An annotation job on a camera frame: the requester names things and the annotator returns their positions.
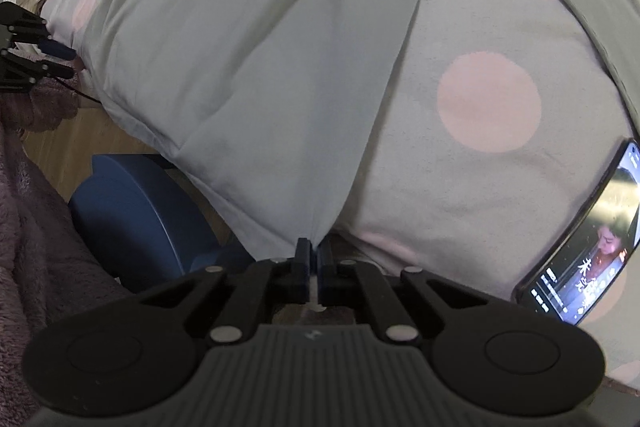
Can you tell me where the purple fleece robe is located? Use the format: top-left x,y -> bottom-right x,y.
0,76 -> 137,427

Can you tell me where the black cable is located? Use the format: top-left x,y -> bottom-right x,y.
52,77 -> 104,108

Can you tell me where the light grey cotton garment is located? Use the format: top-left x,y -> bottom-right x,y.
75,0 -> 441,268

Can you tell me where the blue plastic stool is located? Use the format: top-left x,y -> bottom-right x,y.
67,153 -> 261,296

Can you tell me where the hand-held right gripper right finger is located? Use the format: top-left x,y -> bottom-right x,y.
317,239 -> 493,344

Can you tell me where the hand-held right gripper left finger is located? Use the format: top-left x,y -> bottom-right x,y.
140,237 -> 314,344

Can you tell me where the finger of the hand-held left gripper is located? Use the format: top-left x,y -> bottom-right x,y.
0,1 -> 77,61
0,48 -> 76,94

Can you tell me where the smartphone with lit screen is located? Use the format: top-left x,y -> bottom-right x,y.
512,138 -> 640,327

